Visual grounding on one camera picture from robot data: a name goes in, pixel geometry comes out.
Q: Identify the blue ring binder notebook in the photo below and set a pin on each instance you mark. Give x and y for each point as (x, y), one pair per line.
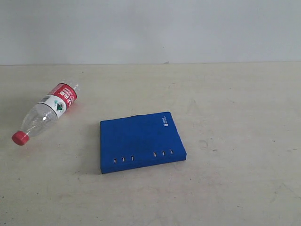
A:
(139, 141)

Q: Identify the clear bottle red cap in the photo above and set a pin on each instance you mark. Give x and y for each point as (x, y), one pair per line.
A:
(47, 111)

